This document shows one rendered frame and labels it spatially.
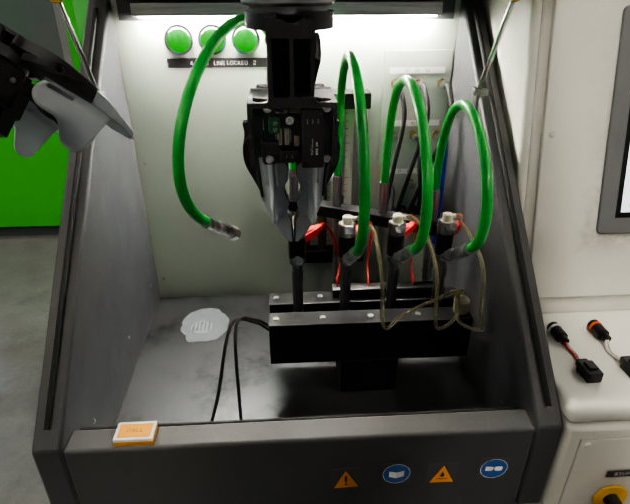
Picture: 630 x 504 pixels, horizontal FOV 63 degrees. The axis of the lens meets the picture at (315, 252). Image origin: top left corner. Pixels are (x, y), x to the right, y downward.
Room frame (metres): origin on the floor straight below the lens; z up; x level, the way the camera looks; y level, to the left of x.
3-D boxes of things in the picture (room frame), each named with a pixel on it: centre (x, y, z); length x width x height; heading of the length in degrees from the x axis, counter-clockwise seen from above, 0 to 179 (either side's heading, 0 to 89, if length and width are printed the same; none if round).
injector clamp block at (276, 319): (0.74, -0.09, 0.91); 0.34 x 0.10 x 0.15; 94
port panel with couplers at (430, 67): (1.01, -0.20, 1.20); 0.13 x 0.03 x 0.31; 94
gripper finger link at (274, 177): (0.45, 0.04, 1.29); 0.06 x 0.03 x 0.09; 4
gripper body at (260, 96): (0.44, 0.02, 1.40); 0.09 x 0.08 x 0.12; 4
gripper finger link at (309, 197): (0.45, 0.00, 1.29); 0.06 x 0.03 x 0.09; 4
